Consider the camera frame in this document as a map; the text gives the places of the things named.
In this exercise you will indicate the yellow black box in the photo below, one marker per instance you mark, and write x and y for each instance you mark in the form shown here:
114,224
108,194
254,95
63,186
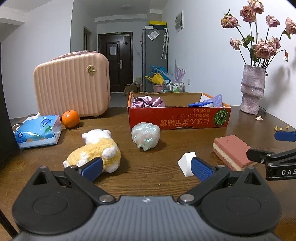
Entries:
160,25

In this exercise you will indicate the purple satin bow scrunchie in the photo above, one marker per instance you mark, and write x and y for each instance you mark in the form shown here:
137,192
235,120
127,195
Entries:
148,102

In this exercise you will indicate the white electrical panel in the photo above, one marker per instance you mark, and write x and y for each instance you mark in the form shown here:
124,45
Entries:
179,21

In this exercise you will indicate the yellow white plush toy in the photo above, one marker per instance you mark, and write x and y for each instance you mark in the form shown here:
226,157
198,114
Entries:
98,144

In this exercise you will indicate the red orange cardboard box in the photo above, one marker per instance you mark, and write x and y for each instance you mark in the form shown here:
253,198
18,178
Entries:
177,113

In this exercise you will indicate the pink textured vase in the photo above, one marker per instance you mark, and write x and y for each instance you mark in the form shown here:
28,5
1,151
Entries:
252,88

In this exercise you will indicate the dark brown door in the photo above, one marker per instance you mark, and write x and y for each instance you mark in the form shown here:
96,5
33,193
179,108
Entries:
117,48

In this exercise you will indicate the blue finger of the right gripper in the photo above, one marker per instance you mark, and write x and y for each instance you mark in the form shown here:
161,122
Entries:
285,136
258,156

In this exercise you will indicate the orange fruit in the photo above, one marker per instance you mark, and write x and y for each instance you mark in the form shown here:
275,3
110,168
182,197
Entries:
70,119

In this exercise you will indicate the brown cardboard box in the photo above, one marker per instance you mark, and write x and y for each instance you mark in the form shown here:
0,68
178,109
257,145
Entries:
131,88

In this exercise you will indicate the iridescent white pouch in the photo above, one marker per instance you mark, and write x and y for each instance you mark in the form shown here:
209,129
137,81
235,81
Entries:
146,135

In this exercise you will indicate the pink ribbed suitcase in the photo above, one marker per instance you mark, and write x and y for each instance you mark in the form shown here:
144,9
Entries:
76,81

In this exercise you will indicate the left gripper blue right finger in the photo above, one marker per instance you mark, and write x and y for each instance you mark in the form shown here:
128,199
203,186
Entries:
201,169

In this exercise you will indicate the grey refrigerator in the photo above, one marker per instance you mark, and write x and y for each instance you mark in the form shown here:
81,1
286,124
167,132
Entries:
152,48

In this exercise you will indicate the pink layered sponge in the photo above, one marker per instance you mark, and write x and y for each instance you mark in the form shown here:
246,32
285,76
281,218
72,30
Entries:
232,151

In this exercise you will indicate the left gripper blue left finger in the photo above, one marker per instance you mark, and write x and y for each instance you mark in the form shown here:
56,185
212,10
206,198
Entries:
92,169

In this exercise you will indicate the blue handkerchief tissue pack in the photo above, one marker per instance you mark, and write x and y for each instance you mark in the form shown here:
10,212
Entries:
205,104

